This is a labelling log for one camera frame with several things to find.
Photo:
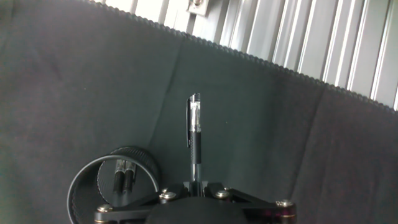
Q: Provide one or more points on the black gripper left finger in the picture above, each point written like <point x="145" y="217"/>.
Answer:
<point x="130" y="207"/>

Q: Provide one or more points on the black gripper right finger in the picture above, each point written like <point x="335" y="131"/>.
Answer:
<point x="264" y="208"/>

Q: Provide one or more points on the clear gel pen black grip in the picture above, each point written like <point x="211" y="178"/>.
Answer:
<point x="195" y="149"/>
<point x="118" y="182"/>
<point x="128" y="182"/>

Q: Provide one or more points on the black mesh pen holder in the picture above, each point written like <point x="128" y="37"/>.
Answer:
<point x="140" y="154"/>

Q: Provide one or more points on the black table cloth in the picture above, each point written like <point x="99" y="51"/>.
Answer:
<point x="93" y="93"/>

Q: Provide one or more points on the metal camera bracket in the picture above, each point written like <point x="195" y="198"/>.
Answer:
<point x="199" y="7"/>

